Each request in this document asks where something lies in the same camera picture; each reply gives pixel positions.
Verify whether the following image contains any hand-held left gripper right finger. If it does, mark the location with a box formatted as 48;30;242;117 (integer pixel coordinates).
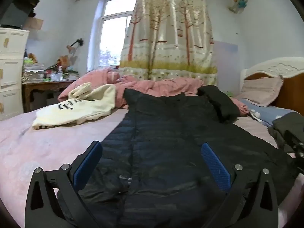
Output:
201;142;279;228

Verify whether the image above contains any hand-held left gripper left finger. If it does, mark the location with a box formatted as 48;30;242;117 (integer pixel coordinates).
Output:
24;141;103;228

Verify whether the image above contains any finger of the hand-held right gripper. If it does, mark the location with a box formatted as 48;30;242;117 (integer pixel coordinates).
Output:
284;129;304;174

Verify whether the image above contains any black puffer jacket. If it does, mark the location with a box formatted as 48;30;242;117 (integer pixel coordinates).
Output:
57;85;302;228

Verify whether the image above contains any dark green garment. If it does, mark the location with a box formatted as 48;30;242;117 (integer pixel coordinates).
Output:
268;112;304;154

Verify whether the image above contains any blue patterned pillow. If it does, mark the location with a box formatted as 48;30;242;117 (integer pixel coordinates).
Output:
240;98;302;127

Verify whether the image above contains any pink bed sheet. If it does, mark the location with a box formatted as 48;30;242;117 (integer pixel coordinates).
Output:
0;108;304;228

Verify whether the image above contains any cream printed hoodie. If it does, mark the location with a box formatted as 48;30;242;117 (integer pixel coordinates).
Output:
32;82;117;130

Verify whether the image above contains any beige pillow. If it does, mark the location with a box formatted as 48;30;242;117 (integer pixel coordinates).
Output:
234;75;284;107

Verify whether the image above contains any white wooden headboard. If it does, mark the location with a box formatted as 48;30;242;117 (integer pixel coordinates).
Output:
240;56;304;117

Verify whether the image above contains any carved wooden table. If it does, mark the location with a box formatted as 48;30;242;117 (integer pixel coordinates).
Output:
22;80;76;113

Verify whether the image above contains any pink checked quilt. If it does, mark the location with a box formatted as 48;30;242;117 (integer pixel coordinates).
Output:
58;68;250;117

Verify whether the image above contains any table clutter pile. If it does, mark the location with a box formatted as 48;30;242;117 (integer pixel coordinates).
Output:
45;55;79;81

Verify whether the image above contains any pile of papers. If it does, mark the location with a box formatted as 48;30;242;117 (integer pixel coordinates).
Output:
22;63;45;84

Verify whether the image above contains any white drawer cabinet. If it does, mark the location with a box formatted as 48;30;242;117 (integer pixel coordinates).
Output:
0;27;30;121

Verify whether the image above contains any tree print curtain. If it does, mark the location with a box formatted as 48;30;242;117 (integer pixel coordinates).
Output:
119;0;218;86

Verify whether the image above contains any cardboard box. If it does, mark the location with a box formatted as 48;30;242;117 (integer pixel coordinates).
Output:
22;17;44;31

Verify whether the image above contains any white frame window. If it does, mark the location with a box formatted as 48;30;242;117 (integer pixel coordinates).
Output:
88;0;139;72

